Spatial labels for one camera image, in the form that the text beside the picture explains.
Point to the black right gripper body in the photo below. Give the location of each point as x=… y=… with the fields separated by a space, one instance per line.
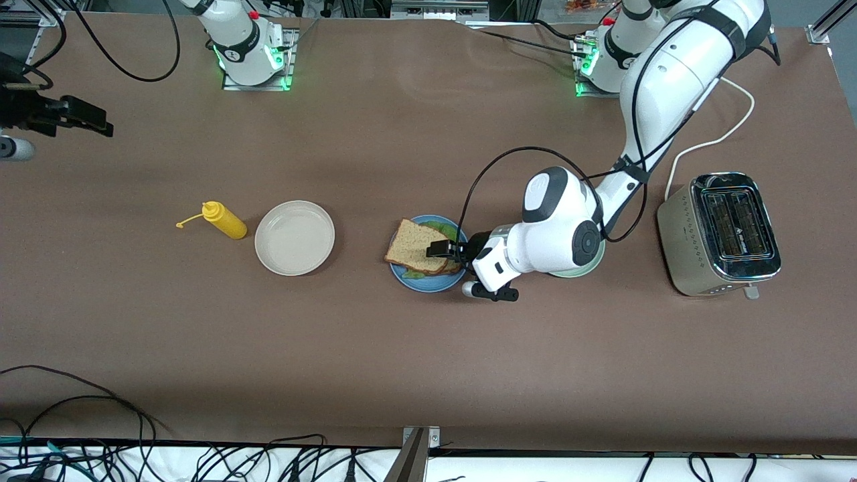
x=25 y=111

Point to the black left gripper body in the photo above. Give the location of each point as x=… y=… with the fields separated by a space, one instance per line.
x=477 y=244

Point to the green lettuce leaf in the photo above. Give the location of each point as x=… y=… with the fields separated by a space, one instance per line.
x=445 y=229

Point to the brown bread slice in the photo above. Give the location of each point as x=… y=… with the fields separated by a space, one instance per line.
x=412 y=248
x=455 y=268

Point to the yellow squeeze sauce bottle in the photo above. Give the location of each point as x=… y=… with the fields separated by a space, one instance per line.
x=227 y=224

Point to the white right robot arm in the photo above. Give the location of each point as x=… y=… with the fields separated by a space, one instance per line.
x=241 y=40

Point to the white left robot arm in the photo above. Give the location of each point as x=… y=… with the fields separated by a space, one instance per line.
x=676 y=67

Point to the blue round plate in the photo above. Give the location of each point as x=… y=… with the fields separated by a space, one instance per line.
x=428 y=286

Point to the pale green round plate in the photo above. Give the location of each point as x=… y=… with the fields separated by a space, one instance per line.
x=582 y=273

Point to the beige round plate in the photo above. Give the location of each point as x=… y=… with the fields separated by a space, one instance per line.
x=294 y=237

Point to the beige chrome two-slot toaster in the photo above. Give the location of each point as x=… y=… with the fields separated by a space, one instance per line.
x=683 y=248

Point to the grey power strip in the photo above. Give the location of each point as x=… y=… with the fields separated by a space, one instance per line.
x=438 y=10

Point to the orange snack bag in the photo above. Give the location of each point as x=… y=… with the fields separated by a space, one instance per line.
x=589 y=5

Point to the aluminium frame profile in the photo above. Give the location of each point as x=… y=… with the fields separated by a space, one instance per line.
x=820 y=33
x=50 y=17

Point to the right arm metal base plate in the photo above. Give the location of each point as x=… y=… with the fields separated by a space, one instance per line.
x=258 y=87

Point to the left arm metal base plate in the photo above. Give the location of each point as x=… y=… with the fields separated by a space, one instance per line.
x=602 y=96

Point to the aluminium profile bracket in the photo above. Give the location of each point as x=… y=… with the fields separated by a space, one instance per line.
x=415 y=462

